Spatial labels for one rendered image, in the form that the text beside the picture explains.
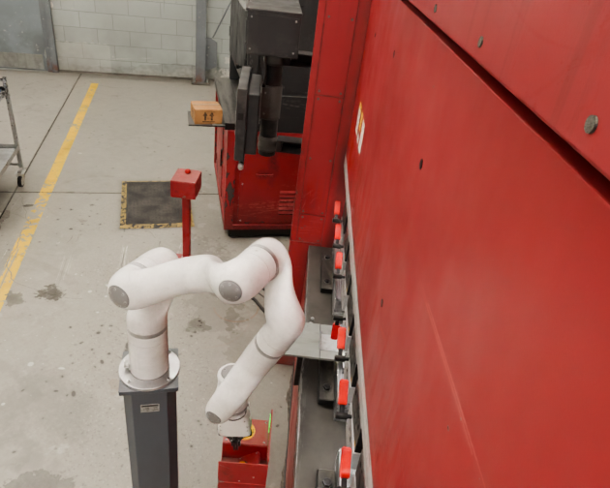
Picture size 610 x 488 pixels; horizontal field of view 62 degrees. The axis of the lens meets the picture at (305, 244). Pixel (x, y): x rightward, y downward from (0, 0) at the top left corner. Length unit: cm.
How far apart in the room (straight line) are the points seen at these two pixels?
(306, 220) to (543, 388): 221
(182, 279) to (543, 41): 107
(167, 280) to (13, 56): 768
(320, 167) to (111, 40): 648
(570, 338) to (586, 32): 22
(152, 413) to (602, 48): 164
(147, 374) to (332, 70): 143
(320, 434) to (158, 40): 741
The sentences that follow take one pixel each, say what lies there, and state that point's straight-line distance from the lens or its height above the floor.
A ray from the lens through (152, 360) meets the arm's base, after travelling 168.
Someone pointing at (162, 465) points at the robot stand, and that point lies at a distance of 204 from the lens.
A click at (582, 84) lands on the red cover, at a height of 220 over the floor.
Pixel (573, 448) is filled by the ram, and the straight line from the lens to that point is 42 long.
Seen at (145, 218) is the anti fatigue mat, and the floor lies 1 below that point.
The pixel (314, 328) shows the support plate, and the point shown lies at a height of 100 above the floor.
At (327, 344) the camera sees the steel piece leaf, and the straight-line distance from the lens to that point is 189.
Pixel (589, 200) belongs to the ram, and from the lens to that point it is 42.
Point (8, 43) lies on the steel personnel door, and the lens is 888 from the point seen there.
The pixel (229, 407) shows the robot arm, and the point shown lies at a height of 115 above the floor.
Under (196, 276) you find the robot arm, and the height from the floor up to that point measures 149.
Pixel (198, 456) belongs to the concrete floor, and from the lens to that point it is 279.
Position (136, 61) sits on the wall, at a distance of 866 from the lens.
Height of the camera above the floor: 227
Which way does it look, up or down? 32 degrees down
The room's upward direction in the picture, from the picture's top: 8 degrees clockwise
